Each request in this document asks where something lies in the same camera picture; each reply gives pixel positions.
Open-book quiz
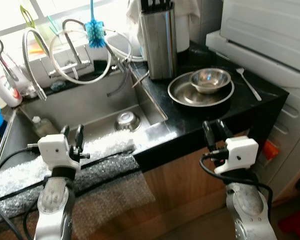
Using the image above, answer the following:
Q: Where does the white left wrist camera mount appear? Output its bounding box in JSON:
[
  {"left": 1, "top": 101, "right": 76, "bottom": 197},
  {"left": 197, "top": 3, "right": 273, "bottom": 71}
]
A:
[{"left": 37, "top": 133, "right": 77, "bottom": 171}]

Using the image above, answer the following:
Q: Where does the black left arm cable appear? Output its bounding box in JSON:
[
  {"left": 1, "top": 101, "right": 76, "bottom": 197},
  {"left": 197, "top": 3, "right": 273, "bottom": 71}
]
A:
[{"left": 0, "top": 144, "right": 41, "bottom": 240}]

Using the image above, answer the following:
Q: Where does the white red pump soap bottle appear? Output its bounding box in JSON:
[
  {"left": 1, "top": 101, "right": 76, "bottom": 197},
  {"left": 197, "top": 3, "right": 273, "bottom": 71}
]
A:
[{"left": 0, "top": 68, "right": 24, "bottom": 109}]

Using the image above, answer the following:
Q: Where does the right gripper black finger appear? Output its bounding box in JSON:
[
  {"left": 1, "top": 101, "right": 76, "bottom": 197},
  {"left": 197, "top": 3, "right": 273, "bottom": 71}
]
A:
[
  {"left": 216, "top": 119, "right": 233, "bottom": 143},
  {"left": 203, "top": 120, "right": 217, "bottom": 151}
]

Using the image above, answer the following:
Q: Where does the blue bottle brush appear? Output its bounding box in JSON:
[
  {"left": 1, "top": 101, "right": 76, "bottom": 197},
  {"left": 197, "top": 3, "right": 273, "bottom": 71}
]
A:
[{"left": 84, "top": 0, "right": 107, "bottom": 50}]

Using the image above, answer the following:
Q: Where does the white appliance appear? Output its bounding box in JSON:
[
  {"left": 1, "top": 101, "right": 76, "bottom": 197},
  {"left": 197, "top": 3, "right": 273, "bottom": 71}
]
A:
[{"left": 205, "top": 0, "right": 300, "bottom": 202}]

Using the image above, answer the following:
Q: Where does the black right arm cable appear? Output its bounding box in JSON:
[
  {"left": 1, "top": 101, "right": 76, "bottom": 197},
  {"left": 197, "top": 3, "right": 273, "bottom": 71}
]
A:
[{"left": 198, "top": 149, "right": 274, "bottom": 221}]

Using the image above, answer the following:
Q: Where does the chrome gooseneck faucet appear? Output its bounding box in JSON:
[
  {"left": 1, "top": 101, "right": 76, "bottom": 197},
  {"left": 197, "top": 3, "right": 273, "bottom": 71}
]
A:
[{"left": 48, "top": 18, "right": 94, "bottom": 81}]

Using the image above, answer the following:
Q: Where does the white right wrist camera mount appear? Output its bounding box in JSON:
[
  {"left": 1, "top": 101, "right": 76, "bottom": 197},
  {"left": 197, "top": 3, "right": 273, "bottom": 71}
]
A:
[{"left": 213, "top": 135, "right": 260, "bottom": 176}]

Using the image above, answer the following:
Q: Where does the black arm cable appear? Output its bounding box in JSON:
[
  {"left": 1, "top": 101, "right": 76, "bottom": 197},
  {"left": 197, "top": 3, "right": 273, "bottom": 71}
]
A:
[
  {"left": 0, "top": 144, "right": 41, "bottom": 240},
  {"left": 198, "top": 149, "right": 274, "bottom": 221}
]

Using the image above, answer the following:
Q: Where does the green scrub sponge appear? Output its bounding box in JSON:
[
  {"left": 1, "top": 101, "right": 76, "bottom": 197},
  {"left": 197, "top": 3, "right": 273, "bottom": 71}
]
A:
[{"left": 49, "top": 79, "right": 66, "bottom": 92}]

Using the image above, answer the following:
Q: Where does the white round container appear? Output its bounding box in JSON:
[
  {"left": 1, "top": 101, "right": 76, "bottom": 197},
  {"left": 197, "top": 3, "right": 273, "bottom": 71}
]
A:
[{"left": 174, "top": 17, "right": 191, "bottom": 54}]

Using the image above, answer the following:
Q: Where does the wooden base cabinet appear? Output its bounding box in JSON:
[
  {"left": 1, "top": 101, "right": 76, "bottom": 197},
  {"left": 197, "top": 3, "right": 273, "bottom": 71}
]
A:
[{"left": 0, "top": 127, "right": 256, "bottom": 240}]

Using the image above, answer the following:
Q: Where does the medium steel bowl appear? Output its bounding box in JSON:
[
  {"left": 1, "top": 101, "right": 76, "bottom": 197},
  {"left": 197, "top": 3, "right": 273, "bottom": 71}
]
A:
[{"left": 189, "top": 68, "right": 232, "bottom": 95}]

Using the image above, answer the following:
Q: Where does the clear bubble wrap sheet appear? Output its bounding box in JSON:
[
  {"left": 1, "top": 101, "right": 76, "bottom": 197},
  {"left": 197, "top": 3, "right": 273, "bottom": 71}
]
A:
[{"left": 0, "top": 132, "right": 156, "bottom": 236}]

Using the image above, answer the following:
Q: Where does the small orange object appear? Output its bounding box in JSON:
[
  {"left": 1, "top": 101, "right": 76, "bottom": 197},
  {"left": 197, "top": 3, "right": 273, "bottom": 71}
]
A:
[{"left": 263, "top": 139, "right": 280, "bottom": 162}]

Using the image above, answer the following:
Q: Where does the hanging metal wire strainer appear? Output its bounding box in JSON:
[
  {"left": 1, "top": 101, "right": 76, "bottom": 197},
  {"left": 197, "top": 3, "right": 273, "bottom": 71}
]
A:
[{"left": 0, "top": 32, "right": 19, "bottom": 84}]

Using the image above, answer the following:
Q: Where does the red plastic stool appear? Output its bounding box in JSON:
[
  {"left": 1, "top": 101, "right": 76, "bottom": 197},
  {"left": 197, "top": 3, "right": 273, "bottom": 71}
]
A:
[{"left": 277, "top": 207, "right": 300, "bottom": 239}]

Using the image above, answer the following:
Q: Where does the green plastic utensil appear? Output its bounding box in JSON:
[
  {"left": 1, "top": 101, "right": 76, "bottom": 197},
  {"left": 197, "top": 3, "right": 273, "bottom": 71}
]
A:
[{"left": 18, "top": 4, "right": 36, "bottom": 29}]

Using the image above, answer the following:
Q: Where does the stainless steel sink basin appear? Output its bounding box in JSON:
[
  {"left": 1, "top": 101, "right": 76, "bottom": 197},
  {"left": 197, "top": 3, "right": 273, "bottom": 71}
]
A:
[{"left": 10, "top": 72, "right": 169, "bottom": 156}]

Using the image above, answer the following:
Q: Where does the small upturned steel bowl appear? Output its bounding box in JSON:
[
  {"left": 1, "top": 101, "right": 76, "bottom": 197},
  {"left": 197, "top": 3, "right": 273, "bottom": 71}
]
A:
[{"left": 113, "top": 110, "right": 142, "bottom": 133}]

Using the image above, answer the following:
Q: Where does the small steel cup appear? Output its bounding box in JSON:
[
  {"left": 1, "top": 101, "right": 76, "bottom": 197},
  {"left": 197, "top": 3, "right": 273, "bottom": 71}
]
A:
[{"left": 19, "top": 84, "right": 39, "bottom": 99}]

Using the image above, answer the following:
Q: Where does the white looped hose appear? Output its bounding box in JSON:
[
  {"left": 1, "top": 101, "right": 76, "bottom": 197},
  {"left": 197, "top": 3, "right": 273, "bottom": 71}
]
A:
[{"left": 48, "top": 28, "right": 143, "bottom": 85}]

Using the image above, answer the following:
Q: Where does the clear plastic bottle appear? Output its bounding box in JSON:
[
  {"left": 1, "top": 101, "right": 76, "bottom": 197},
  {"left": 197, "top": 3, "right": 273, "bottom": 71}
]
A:
[{"left": 31, "top": 115, "right": 59, "bottom": 139}]

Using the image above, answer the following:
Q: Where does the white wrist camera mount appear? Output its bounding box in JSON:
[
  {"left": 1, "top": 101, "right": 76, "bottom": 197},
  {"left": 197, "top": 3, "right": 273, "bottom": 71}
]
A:
[
  {"left": 37, "top": 133, "right": 77, "bottom": 171},
  {"left": 213, "top": 135, "right": 260, "bottom": 176}
]

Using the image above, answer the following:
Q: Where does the flexible steel spring faucet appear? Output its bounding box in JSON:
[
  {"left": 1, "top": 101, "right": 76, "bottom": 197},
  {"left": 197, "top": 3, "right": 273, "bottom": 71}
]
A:
[{"left": 21, "top": 27, "right": 51, "bottom": 101}]

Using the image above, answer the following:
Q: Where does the steel knife block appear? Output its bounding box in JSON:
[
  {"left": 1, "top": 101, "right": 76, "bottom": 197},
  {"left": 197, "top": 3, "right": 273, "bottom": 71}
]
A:
[{"left": 138, "top": 0, "right": 179, "bottom": 81}]

